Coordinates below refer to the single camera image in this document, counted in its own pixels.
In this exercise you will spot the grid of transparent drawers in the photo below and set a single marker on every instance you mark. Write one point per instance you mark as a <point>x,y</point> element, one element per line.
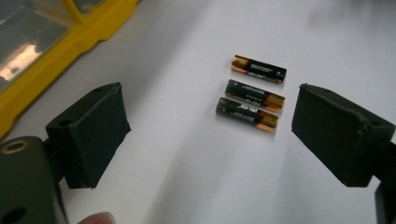
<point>28,34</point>

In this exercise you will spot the yellow and black organizer case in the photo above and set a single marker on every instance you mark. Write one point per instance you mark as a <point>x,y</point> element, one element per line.
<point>93,28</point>

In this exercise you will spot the black and gold battery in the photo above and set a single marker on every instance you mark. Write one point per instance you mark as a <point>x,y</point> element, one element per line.
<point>247,114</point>
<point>258,69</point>
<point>254,95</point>

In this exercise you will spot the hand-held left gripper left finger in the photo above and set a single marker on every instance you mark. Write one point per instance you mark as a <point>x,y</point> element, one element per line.
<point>93,137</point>

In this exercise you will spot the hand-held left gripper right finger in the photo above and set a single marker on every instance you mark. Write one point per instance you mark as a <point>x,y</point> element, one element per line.
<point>336,133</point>

